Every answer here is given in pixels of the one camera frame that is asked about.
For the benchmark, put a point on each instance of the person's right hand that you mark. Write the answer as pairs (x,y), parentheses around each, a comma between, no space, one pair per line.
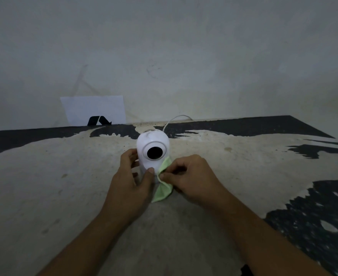
(194,181)

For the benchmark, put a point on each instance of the person's left hand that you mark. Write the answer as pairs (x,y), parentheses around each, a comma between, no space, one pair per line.
(127,195)

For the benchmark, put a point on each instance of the person's right thumb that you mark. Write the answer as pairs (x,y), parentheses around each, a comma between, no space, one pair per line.
(169,178)

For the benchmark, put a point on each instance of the person's left thumb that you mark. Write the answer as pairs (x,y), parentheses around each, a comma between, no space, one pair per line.
(148,179)

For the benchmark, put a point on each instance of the person's left middle finger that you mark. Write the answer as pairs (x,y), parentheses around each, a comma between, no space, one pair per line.
(135,164)

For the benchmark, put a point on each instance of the green cleaning cloth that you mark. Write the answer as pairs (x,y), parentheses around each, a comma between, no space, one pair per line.
(162,186)

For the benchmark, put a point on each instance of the white security camera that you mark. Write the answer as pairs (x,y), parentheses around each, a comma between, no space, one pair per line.
(152,150)

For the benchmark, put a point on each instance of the person's left forearm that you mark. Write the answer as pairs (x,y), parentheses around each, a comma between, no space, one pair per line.
(79,250)

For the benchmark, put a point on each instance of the person's right forearm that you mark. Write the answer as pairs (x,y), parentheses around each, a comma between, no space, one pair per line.
(266,241)

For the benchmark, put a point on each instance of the white paper sheet black mark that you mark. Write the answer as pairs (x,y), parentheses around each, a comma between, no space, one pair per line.
(94,109)

